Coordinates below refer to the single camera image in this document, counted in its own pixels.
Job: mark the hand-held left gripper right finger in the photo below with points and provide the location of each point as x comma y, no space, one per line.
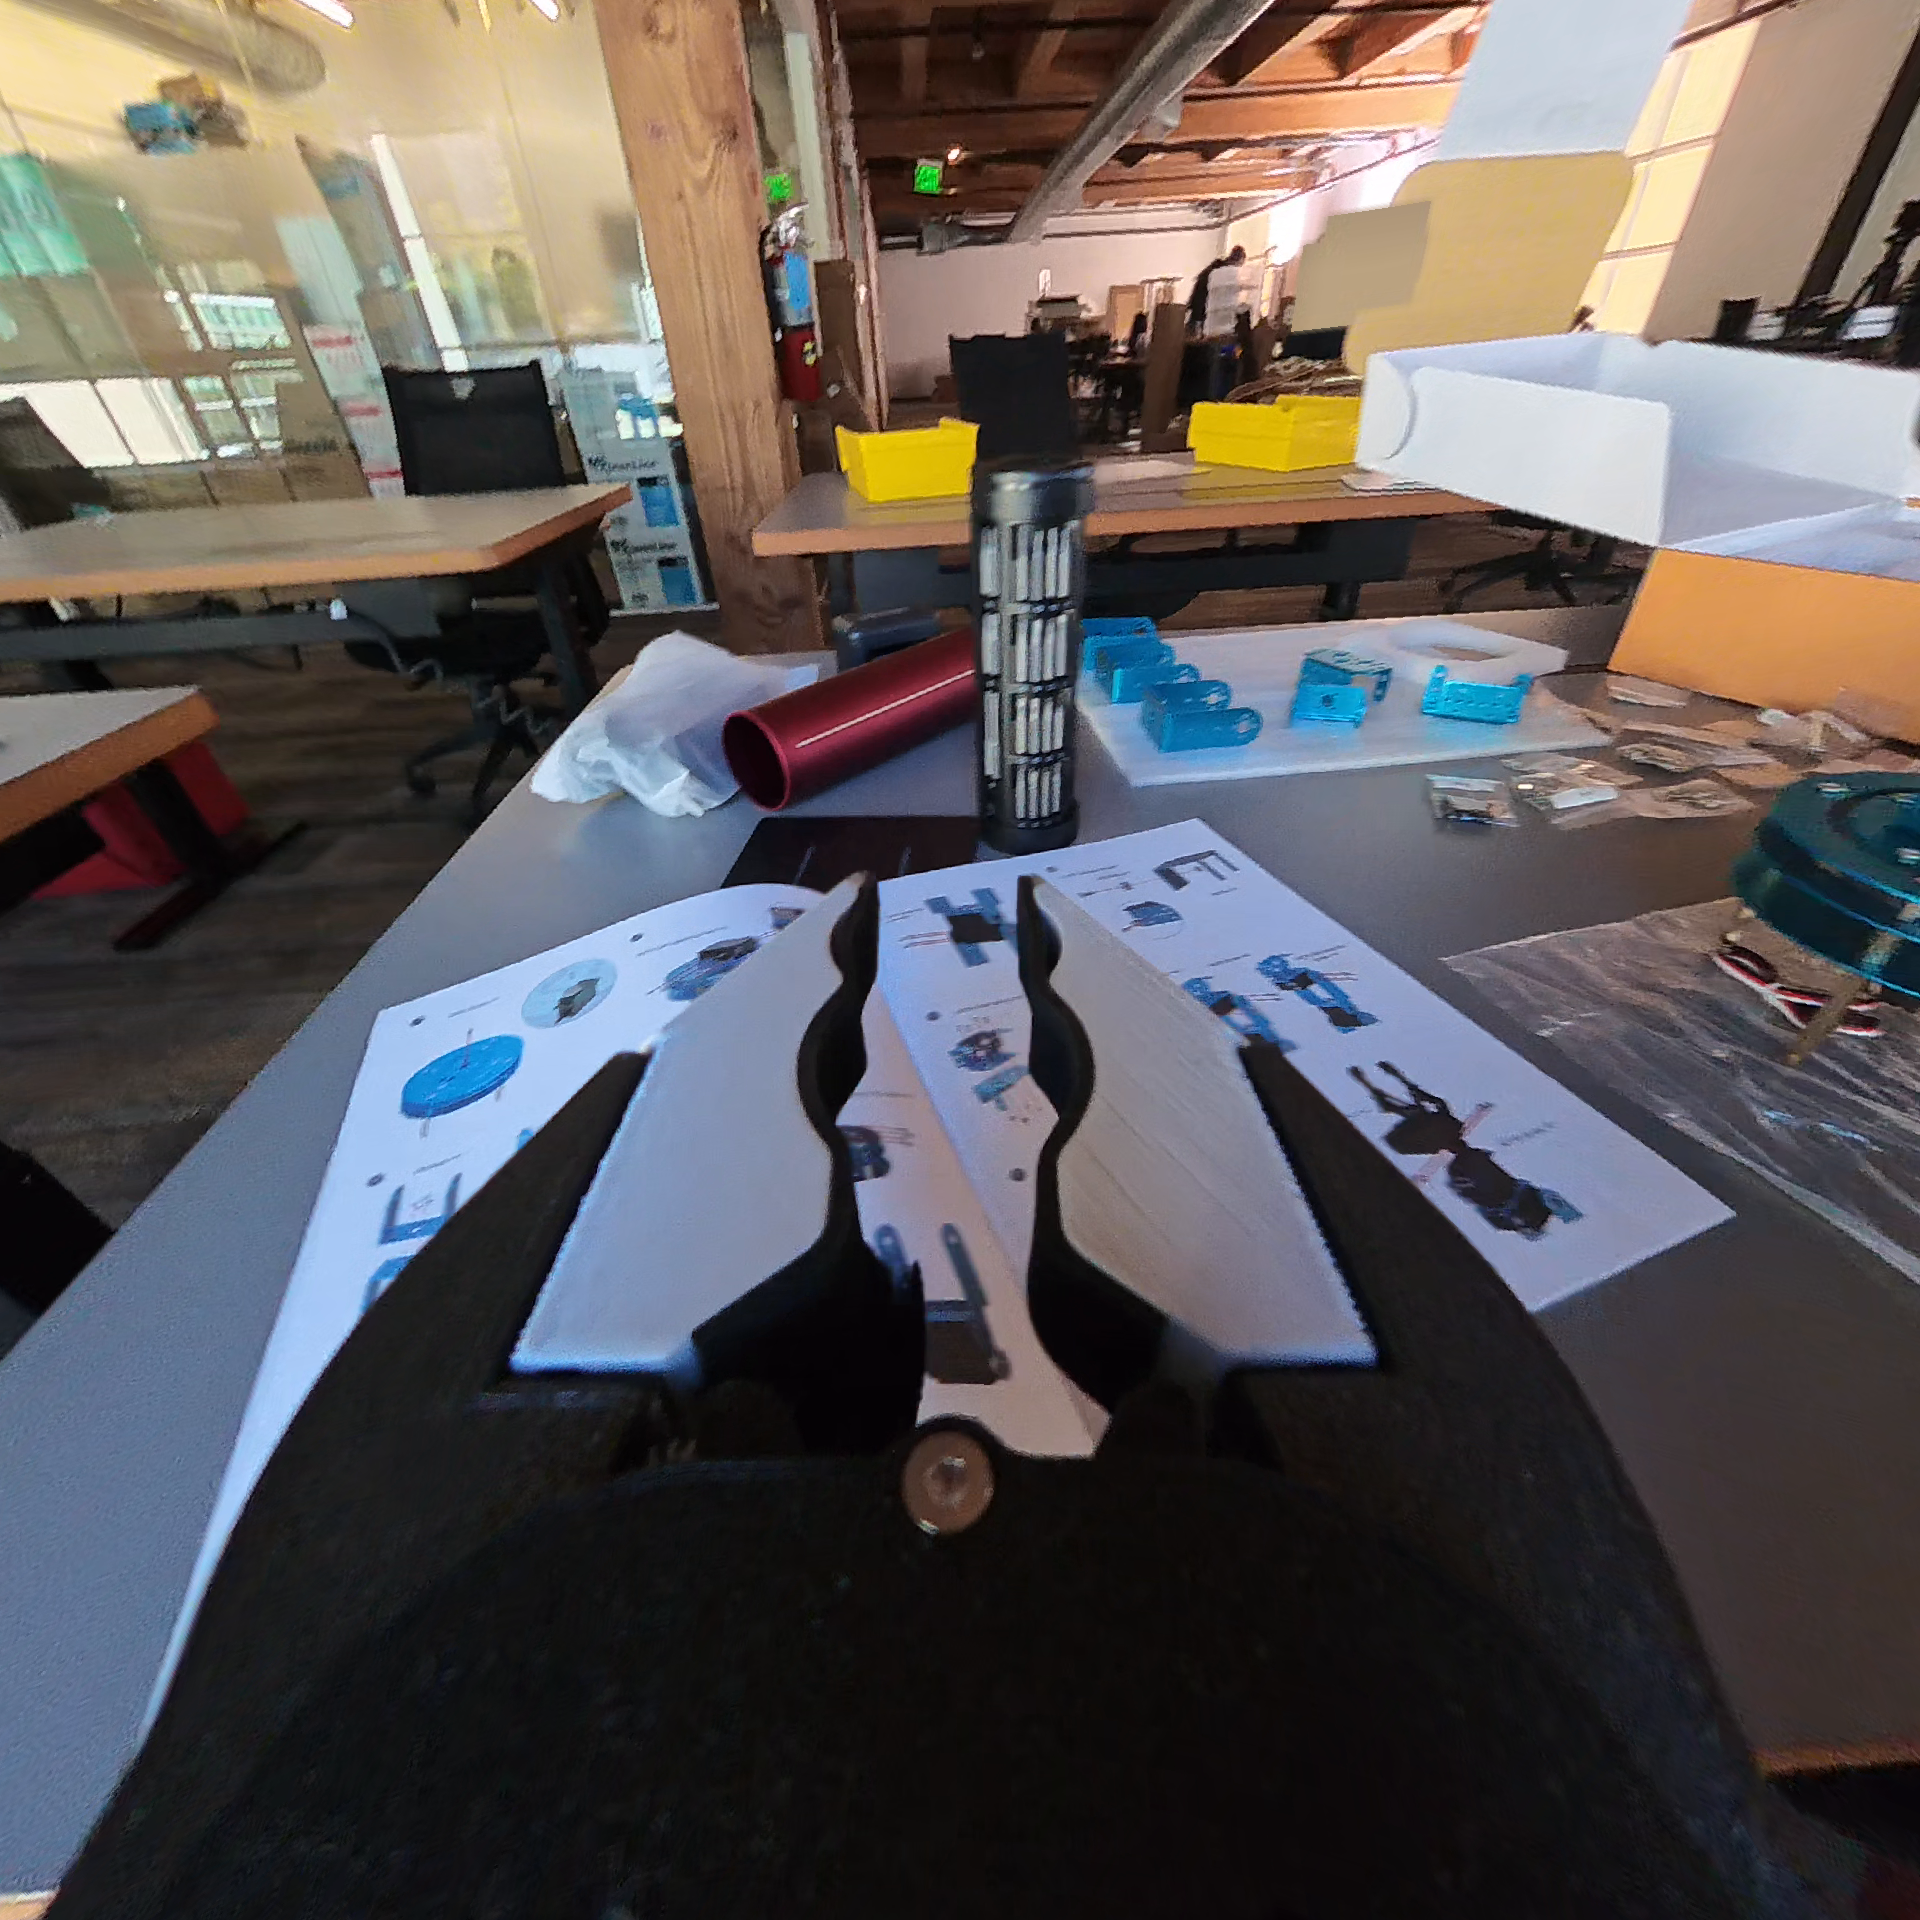
1202,1184

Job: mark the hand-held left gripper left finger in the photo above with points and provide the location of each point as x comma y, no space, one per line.
675,1184

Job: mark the teal round robot base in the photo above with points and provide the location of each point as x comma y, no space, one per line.
1838,869

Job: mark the orange and white cardboard box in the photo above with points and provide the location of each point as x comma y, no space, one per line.
1652,435

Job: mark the grey desk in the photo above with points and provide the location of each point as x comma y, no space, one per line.
1350,840

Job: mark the wooden-topped desk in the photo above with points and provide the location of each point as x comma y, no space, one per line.
300,540
1141,504
90,749

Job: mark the white instruction booklet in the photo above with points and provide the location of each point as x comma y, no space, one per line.
1500,1171

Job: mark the black slotted metal plate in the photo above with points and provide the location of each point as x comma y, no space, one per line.
855,852

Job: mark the thin white plastic bag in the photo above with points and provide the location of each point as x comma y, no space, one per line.
645,733

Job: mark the white foam sheet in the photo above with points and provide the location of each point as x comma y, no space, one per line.
1350,749

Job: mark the blue long metal plate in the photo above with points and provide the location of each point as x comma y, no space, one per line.
1156,683
1202,716
1126,657
1119,628

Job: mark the large clear plastic bag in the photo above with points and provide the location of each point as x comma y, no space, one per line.
1652,1049

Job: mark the red metal tube case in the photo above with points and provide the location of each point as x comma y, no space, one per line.
855,720

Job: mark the black screwdriver bit holder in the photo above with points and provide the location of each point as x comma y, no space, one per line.
1033,660

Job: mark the spread of hardware bags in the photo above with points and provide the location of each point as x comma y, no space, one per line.
1590,786

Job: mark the grey plastic case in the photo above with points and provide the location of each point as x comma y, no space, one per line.
885,638

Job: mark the white foam cutout piece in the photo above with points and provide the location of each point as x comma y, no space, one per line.
1477,646

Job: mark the stacked printed cartons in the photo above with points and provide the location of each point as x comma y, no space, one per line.
645,494

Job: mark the yellow plastic bin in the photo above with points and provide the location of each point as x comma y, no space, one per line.
908,462
1276,435

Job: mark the black office chair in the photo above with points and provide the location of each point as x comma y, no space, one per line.
1010,394
465,435

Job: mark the red fire extinguisher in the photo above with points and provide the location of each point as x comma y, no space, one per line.
793,316

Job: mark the wooden support pillar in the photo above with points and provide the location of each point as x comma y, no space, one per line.
706,299

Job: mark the glass partition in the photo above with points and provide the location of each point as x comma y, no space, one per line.
300,269

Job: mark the blue angled bracket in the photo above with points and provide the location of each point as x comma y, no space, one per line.
1350,670
1337,708

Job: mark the blue U bracket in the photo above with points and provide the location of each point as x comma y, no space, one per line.
1477,701

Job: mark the silver ceiling duct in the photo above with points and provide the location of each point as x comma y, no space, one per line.
1141,105

